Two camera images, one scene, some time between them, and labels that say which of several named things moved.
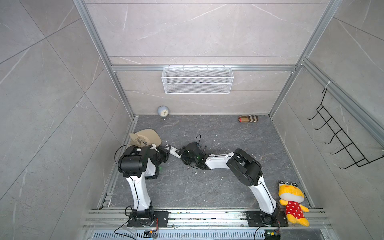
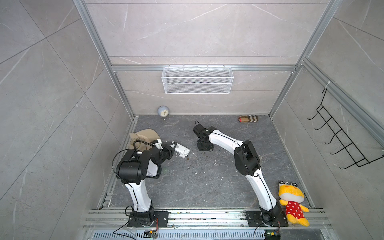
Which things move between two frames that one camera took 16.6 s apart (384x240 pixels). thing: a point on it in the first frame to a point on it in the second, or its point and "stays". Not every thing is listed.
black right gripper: x=182 y=152 to x=200 y=149
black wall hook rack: x=338 y=132 stays
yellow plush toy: x=291 y=196 stays
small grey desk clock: x=163 y=112 stays
